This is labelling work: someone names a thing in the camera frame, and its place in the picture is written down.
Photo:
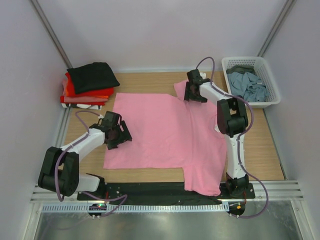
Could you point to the right aluminium corner post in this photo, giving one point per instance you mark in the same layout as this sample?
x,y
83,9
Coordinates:
x,y
277,25

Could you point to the white plastic basket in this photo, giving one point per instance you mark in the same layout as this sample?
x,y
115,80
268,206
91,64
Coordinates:
x,y
262,71

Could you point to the olive crumpled t-shirt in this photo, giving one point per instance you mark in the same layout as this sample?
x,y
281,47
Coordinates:
x,y
241,69

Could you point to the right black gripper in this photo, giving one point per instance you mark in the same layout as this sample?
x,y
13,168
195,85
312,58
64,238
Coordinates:
x,y
188,95

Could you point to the red folded t-shirt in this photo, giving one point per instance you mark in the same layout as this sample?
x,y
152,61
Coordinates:
x,y
70,90

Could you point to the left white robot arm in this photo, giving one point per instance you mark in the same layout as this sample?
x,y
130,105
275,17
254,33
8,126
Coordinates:
x,y
60,171

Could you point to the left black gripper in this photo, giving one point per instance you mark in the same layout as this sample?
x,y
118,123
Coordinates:
x,y
124,136

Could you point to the left aluminium corner post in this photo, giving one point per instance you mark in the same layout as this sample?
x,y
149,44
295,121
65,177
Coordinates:
x,y
50,31

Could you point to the grey-blue crumpled t-shirt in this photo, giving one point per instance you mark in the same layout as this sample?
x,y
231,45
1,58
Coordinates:
x,y
249,86

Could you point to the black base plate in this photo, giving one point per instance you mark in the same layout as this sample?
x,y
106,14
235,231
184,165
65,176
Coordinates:
x,y
166,194

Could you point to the pink t-shirt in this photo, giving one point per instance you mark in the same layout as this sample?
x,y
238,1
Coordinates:
x,y
169,132

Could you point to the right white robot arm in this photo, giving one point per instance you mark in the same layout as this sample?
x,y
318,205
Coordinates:
x,y
232,122

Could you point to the white patterned folded t-shirt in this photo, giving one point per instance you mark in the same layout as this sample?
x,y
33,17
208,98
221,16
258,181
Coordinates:
x,y
82,106

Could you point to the aluminium corner post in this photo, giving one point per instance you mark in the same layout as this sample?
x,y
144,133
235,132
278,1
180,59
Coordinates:
x,y
277,25
50,31

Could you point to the orange folded t-shirt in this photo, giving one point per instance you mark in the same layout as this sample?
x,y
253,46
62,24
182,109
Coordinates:
x,y
80,99

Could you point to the black folded t-shirt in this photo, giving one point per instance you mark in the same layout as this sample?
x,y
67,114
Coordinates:
x,y
95,76

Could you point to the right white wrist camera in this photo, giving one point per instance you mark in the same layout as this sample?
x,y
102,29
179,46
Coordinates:
x,y
203,75

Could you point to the white slotted cable duct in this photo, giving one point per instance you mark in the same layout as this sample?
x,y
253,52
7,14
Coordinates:
x,y
102,208

